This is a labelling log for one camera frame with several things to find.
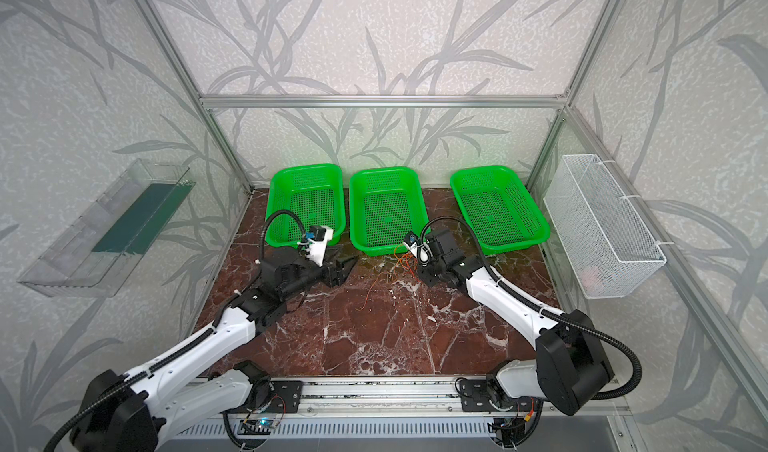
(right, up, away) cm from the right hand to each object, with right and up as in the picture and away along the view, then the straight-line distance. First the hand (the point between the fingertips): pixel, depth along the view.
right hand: (424, 251), depth 87 cm
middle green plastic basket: (-13, +15, +28) cm, 35 cm away
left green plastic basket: (-43, +20, +32) cm, 57 cm away
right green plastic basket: (+31, +13, +29) cm, 44 cm away
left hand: (-20, +3, -11) cm, 22 cm away
